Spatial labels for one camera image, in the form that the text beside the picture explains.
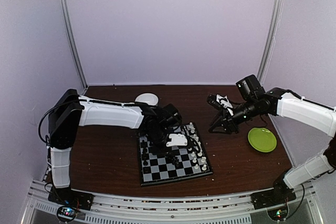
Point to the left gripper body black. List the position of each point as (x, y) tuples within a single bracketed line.
[(156, 136)]

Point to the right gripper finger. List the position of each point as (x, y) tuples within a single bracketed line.
[(219, 130), (218, 120)]

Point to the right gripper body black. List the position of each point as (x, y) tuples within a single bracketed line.
[(234, 126)]

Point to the black pawn piece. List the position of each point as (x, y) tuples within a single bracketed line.
[(144, 155)]

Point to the black white chessboard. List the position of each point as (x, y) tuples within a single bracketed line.
[(180, 164)]

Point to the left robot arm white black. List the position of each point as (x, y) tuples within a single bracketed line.
[(74, 110)]

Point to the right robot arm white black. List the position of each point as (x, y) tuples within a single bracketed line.
[(284, 103)]

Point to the black chess pieces pile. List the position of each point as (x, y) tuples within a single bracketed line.
[(173, 160)]

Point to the white rook corner piece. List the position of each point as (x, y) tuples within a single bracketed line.
[(191, 125)]

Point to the green plate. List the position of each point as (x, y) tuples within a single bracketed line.
[(262, 140)]

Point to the white ceramic bowl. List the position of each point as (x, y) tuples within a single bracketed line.
[(148, 98)]

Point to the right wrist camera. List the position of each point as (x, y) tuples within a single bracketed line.
[(219, 102)]

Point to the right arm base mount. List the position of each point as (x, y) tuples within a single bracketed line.
[(277, 199)]

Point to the aluminium front rail frame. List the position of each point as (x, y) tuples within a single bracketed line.
[(231, 208)]

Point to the right aluminium corner post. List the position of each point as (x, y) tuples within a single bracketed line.
[(270, 40)]

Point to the aluminium corner post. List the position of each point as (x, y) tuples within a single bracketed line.
[(72, 43), (270, 40)]

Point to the left aluminium corner post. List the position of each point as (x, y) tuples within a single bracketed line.
[(72, 43)]

